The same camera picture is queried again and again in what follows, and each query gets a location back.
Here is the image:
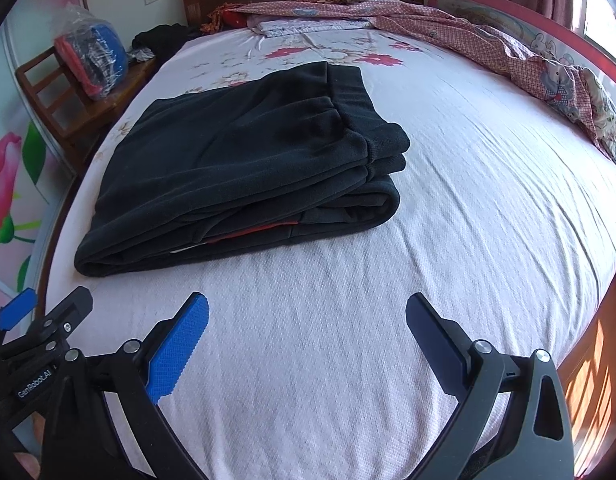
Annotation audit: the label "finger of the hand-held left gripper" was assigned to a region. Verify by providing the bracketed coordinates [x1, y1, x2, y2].
[30, 286, 94, 338]
[0, 288, 37, 348]

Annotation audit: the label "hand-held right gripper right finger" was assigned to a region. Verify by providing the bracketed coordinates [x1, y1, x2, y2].
[405, 292, 575, 480]

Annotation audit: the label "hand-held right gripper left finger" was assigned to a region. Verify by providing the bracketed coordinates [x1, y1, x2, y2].
[53, 291, 211, 480]

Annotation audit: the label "dark pants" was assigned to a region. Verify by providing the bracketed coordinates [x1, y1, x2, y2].
[74, 61, 411, 278]

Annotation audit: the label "person's left hand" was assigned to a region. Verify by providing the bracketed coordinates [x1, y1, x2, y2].
[13, 451, 43, 480]

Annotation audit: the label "bed with floral white sheet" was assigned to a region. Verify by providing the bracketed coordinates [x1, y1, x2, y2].
[35, 25, 616, 480]

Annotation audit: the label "floral printed wardrobe door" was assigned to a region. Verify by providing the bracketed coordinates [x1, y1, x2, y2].
[0, 0, 89, 311]

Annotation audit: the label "wooden chair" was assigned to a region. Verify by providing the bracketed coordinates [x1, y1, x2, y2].
[15, 45, 159, 173]

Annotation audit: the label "plastic bag of clothes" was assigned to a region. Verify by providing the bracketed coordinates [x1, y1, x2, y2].
[53, 5, 129, 101]

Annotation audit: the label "black cloth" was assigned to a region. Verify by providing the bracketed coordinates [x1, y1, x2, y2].
[130, 23, 199, 61]

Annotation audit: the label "pink checkered quilt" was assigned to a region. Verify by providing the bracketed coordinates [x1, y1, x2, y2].
[200, 0, 616, 178]

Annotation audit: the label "orange fringed cloth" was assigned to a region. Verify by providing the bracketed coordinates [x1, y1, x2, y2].
[200, 4, 234, 36]

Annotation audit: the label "folded floral sheets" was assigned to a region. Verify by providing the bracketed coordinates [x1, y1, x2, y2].
[248, 14, 374, 38]

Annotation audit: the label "window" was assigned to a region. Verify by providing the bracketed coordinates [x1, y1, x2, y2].
[570, 0, 616, 61]

